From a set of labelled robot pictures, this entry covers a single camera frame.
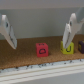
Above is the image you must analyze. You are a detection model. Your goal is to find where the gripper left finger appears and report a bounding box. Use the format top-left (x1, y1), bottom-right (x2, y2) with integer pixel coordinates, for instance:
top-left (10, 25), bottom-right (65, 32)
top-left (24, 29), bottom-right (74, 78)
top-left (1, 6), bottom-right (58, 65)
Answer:
top-left (0, 14), bottom-right (18, 50)

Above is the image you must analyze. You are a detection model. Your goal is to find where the yellow block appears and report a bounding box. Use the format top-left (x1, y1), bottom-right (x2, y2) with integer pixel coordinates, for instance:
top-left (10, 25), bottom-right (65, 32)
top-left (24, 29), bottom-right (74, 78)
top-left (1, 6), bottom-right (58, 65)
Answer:
top-left (60, 40), bottom-right (75, 55)

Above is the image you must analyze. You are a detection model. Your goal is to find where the pink block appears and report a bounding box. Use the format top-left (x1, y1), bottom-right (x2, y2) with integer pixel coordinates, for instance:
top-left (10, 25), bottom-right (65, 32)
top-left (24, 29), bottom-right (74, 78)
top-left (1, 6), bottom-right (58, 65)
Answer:
top-left (35, 42), bottom-right (50, 58)

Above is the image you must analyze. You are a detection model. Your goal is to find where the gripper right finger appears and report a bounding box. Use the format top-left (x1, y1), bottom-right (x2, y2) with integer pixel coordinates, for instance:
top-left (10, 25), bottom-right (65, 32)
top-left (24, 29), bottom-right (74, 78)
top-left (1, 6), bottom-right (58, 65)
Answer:
top-left (62, 7), bottom-right (84, 52)

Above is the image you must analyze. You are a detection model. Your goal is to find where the purple block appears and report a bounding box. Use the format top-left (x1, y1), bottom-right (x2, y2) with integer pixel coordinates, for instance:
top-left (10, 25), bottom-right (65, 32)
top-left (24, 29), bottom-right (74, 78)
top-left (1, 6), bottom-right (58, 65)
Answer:
top-left (77, 40), bottom-right (84, 54)

